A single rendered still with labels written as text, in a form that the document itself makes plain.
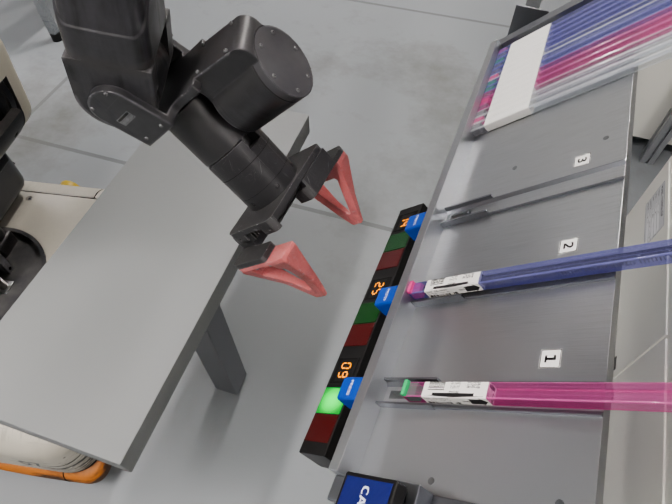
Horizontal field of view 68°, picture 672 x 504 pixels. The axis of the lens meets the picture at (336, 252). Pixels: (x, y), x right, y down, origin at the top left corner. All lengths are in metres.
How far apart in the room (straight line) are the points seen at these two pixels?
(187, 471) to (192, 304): 0.62
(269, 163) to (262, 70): 0.10
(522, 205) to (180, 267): 0.44
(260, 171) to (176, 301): 0.30
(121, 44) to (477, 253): 0.36
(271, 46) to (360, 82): 1.61
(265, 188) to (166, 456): 0.91
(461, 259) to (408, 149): 1.22
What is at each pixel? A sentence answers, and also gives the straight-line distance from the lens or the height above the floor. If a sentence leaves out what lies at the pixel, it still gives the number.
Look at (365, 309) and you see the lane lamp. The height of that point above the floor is 0.65.
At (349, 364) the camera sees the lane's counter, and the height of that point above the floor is 0.66.
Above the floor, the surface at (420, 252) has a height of 0.73.
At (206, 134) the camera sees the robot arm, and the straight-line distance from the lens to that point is 0.43.
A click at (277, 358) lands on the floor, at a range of 1.28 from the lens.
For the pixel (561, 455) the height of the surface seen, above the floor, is 0.84.
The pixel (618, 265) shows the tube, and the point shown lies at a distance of 0.42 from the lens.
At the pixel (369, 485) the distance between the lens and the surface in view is 0.38.
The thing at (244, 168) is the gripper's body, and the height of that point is 0.87.
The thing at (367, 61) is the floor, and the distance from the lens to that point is 2.10.
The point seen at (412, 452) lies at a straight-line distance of 0.43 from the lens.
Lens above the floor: 1.17
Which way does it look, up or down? 55 degrees down
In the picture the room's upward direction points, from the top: straight up
